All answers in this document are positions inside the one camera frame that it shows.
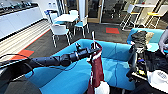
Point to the white high table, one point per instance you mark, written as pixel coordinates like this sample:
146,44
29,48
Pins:
145,6

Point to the white bar stool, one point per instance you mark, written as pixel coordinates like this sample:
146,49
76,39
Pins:
128,15

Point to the maroon jacket white sleeves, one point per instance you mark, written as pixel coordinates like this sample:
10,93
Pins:
97,73

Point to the white chair blue seat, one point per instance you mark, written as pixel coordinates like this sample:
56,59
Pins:
81,25

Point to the person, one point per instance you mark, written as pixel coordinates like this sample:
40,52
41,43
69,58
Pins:
165,35

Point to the small blue sofa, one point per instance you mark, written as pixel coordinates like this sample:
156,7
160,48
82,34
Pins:
153,38

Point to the white square table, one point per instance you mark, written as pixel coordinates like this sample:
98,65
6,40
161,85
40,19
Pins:
66,17

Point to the wooden glass door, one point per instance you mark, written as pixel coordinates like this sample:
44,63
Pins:
70,5
94,10

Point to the large blue sofa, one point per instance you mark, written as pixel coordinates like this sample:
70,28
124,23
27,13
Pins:
73,76

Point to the pale clothes hanger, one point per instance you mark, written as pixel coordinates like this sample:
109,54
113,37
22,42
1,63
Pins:
93,40

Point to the black bag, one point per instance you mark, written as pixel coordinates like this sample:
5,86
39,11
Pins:
140,38

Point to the yellow bar stool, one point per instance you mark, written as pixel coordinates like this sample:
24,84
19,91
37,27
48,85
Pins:
156,15

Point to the white plastic chair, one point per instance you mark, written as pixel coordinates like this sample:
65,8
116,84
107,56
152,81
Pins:
60,31
73,13

